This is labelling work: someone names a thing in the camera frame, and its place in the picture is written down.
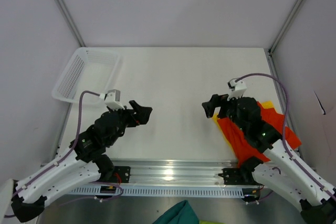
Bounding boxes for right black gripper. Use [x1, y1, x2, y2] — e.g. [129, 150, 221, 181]
[202, 91, 249, 133]

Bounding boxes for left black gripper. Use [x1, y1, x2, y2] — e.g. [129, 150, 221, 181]
[108, 100, 152, 146]

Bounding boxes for yellow shorts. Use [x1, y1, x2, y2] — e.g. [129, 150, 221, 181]
[212, 101, 276, 159]

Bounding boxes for orange shorts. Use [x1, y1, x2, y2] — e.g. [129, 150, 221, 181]
[217, 101, 302, 169]

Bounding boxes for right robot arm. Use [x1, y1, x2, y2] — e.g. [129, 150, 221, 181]
[202, 94, 335, 223]

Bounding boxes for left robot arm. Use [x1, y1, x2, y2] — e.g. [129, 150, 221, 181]
[11, 100, 153, 223]

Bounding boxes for white plastic basket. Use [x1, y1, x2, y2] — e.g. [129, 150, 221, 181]
[51, 47, 123, 104]

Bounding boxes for teal cloth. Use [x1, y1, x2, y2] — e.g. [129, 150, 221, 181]
[153, 200, 200, 224]

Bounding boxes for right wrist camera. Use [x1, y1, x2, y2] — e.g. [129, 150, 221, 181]
[227, 79, 247, 101]

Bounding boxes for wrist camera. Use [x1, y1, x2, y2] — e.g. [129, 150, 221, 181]
[227, 79, 247, 101]
[99, 89, 125, 111]

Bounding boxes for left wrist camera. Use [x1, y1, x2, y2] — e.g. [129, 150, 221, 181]
[99, 89, 125, 111]

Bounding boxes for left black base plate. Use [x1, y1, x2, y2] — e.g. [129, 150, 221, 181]
[107, 166, 131, 184]

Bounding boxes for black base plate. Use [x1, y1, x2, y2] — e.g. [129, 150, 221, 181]
[218, 168, 259, 186]
[107, 166, 131, 184]

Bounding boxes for right side aluminium rail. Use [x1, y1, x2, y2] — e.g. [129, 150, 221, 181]
[264, 49, 297, 134]

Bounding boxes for aluminium mounting rail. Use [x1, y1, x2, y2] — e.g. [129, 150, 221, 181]
[35, 159, 321, 189]

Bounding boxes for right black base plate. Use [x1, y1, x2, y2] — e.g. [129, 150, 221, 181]
[218, 168, 259, 186]

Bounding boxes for slotted cable duct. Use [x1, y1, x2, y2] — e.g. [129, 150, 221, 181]
[69, 185, 244, 198]

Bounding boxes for left aluminium corner post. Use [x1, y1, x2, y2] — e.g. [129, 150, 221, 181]
[54, 0, 86, 47]

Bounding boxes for aluminium corner post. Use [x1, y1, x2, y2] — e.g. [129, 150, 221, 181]
[54, 0, 86, 47]
[268, 0, 306, 57]

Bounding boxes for right aluminium corner post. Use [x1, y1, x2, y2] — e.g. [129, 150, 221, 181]
[268, 0, 306, 57]

